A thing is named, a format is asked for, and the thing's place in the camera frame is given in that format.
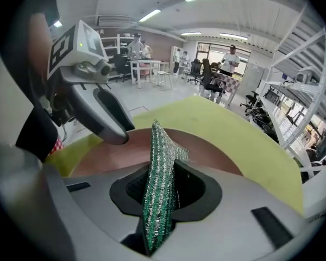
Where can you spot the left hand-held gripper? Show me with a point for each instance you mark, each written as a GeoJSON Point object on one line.
{"type": "Point", "coordinates": [70, 45]}

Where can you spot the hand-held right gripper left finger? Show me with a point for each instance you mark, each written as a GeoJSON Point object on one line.
{"type": "Point", "coordinates": [97, 213]}

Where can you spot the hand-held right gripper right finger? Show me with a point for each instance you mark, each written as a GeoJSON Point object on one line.
{"type": "Point", "coordinates": [233, 213]}

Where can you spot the large pink plate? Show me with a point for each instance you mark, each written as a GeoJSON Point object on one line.
{"type": "Point", "coordinates": [206, 156]}

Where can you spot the green scrubbing sponge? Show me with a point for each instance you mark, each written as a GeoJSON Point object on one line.
{"type": "Point", "coordinates": [159, 173]}

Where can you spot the person's left forearm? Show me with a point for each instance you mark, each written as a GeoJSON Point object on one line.
{"type": "Point", "coordinates": [39, 42]}

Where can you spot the person's red checkered trousers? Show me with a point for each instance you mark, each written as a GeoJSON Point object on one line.
{"type": "Point", "coordinates": [58, 145]}

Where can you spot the white table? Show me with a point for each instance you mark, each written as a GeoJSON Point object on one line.
{"type": "Point", "coordinates": [145, 62]}

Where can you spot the white stool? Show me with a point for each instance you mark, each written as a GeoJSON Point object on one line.
{"type": "Point", "coordinates": [163, 73]}

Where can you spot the person's black printed shirt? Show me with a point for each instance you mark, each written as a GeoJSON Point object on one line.
{"type": "Point", "coordinates": [36, 137]}

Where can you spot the green tablecloth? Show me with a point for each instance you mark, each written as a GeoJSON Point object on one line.
{"type": "Point", "coordinates": [233, 135]}

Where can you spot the ceiling air conditioner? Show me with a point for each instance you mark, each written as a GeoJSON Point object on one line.
{"type": "Point", "coordinates": [116, 20]}

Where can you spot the black office chair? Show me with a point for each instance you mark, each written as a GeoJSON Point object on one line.
{"type": "Point", "coordinates": [196, 68]}
{"type": "Point", "coordinates": [209, 77]}
{"type": "Point", "coordinates": [250, 102]}

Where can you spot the checkered tablecloth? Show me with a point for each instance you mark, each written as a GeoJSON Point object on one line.
{"type": "Point", "coordinates": [229, 84]}

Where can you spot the white metal shelf rack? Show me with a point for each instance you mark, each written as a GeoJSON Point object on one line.
{"type": "Point", "coordinates": [296, 86]}

